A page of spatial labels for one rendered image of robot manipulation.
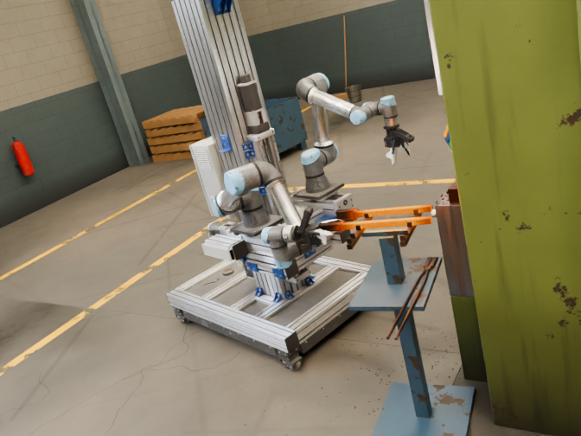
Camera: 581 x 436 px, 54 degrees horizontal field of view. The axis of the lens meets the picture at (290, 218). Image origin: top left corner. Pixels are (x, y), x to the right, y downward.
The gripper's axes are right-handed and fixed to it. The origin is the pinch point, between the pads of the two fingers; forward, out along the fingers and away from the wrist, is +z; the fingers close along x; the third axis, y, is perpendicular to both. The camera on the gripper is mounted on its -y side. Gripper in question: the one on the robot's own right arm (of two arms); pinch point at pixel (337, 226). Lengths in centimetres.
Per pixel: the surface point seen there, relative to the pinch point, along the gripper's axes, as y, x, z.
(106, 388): 97, 0, -174
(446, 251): 27, -27, 36
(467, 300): 52, -26, 42
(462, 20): -70, 3, 60
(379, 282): 26.3, 1.1, 13.5
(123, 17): -141, -644, -591
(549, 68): -51, 6, 84
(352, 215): 0.6, -11.4, 2.8
